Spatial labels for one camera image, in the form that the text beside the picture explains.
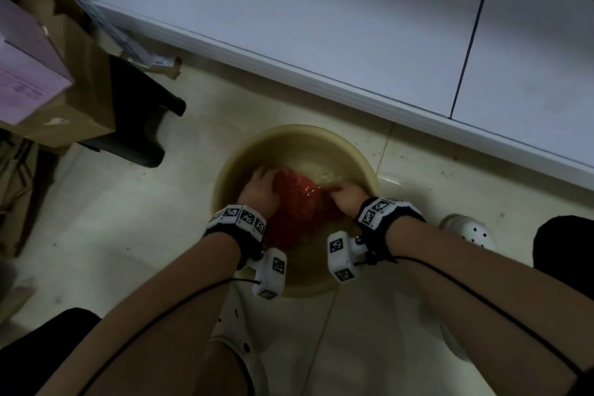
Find person's left hand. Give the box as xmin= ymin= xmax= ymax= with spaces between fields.
xmin=237 ymin=167 xmax=282 ymax=220

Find person's right hand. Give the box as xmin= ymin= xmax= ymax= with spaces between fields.
xmin=329 ymin=182 xmax=371 ymax=220

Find red cleaning cloth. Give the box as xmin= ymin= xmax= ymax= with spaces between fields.
xmin=264 ymin=168 xmax=347 ymax=251

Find white metal shelf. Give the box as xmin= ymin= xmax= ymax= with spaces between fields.
xmin=20 ymin=0 xmax=594 ymax=192

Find pink box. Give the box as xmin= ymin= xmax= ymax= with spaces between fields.
xmin=0 ymin=0 xmax=75 ymax=125

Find person's left forearm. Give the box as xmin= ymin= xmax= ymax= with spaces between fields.
xmin=37 ymin=233 xmax=242 ymax=396

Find person's right forearm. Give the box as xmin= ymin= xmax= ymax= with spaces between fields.
xmin=385 ymin=217 xmax=594 ymax=396

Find black left wristband with markers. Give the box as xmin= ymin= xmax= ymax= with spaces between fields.
xmin=203 ymin=204 xmax=268 ymax=270

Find black wristband with markers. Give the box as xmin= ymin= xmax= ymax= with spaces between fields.
xmin=203 ymin=204 xmax=268 ymax=270
xmin=356 ymin=197 xmax=427 ymax=264

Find black right wristband with markers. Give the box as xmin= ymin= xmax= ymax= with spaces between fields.
xmin=356 ymin=197 xmax=427 ymax=264

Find yellow plastic basin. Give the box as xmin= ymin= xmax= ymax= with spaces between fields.
xmin=212 ymin=125 xmax=381 ymax=298

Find white clog shoe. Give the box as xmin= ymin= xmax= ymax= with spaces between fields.
xmin=209 ymin=288 xmax=270 ymax=396
xmin=438 ymin=213 xmax=496 ymax=363

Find black plastic stool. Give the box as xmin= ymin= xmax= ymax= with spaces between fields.
xmin=79 ymin=54 xmax=187 ymax=168

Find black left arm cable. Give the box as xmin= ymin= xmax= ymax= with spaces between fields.
xmin=76 ymin=277 xmax=262 ymax=396

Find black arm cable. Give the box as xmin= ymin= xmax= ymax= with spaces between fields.
xmin=76 ymin=277 xmax=262 ymax=396
xmin=366 ymin=255 xmax=583 ymax=376

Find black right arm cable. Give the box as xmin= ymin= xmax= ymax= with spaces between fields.
xmin=366 ymin=255 xmax=583 ymax=376

